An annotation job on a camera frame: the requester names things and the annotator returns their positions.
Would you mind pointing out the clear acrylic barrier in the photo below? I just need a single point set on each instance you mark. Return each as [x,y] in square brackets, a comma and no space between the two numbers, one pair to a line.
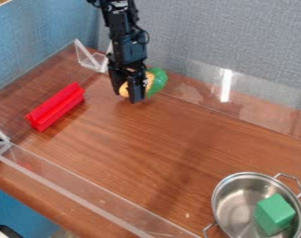
[251,99]
[123,213]

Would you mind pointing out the clear acrylic front barrier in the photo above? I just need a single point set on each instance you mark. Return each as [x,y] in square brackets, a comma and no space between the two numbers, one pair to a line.
[123,213]

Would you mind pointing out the clear acrylic back barrier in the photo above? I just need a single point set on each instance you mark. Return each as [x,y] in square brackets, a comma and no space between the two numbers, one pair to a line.
[251,99]

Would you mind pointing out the silver metal pot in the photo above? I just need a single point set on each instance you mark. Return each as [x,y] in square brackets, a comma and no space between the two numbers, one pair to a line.
[234,200]

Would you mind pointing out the yellow green toy corn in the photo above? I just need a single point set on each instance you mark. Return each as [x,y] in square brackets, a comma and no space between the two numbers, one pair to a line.
[158,79]

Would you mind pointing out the green wooden cube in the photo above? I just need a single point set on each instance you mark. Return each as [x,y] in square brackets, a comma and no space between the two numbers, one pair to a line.
[274,214]

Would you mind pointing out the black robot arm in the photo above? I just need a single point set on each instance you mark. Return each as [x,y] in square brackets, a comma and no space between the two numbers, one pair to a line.
[119,14]

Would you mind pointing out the clear acrylic corner bracket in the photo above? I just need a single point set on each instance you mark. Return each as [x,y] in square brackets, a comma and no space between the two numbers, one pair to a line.
[95,62]

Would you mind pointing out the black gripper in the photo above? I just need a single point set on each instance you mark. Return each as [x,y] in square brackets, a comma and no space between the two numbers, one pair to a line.
[127,67]

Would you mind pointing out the red plastic block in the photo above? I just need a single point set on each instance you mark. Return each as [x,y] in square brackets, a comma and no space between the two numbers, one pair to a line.
[50,111]

